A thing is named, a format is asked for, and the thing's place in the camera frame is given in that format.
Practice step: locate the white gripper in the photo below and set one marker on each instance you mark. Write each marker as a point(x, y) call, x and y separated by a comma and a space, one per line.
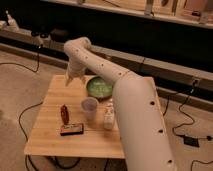
point(75, 70)

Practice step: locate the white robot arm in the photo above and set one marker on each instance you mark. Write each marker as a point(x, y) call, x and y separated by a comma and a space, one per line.
point(135, 100)

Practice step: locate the green ceramic bowl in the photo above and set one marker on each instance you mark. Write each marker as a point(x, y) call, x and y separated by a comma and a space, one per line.
point(99, 88)

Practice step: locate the translucent plastic cup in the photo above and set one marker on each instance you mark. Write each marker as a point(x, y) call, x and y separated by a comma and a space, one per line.
point(89, 106)

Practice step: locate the wooden table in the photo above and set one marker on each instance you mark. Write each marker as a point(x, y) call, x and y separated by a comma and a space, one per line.
point(95, 142)

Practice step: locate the black box on ledge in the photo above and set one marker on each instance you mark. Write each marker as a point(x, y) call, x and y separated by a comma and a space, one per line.
point(59, 35)

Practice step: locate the dark red rectangular box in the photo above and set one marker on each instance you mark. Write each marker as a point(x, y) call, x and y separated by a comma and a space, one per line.
point(72, 129)

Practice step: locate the white plastic bottle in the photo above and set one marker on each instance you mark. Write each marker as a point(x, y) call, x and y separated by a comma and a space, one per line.
point(109, 116)

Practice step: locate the white spray bottle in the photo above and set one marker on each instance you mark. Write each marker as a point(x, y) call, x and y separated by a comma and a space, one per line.
point(12, 22)

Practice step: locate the black power adapter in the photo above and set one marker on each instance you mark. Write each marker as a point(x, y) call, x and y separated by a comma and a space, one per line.
point(191, 141)

